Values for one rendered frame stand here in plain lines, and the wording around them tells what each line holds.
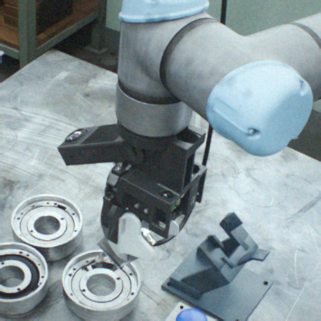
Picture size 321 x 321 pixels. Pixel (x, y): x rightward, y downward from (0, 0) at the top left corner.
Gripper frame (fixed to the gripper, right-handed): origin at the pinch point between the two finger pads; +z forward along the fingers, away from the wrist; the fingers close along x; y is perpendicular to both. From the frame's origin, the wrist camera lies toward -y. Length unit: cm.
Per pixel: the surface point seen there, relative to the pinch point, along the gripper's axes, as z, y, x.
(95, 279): 11.5, -5.0, 0.3
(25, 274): 10.2, -12.4, -5.9
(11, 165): 13.1, -31.5, 11.3
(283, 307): 13.2, 18.4, 13.1
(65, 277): 9.9, -7.6, -3.0
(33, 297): 9.7, -8.6, -8.6
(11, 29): 68, -134, 111
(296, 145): 93, -23, 148
